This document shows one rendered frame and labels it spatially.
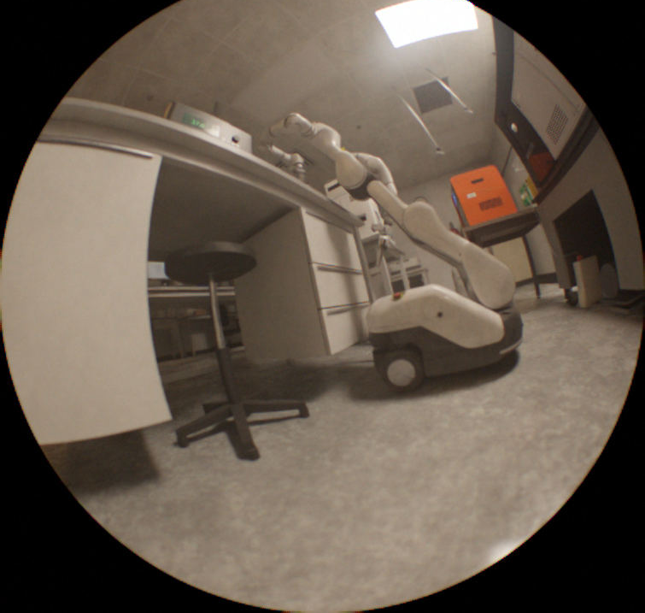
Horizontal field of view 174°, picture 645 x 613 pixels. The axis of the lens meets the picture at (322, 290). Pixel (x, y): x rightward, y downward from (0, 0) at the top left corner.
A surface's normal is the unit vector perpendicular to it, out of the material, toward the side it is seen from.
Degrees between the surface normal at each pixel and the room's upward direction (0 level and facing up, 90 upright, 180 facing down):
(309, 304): 90
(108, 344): 90
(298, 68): 180
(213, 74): 180
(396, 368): 90
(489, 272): 90
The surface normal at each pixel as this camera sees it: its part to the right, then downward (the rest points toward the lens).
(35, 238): 0.81, -0.24
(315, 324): -0.55, 0.01
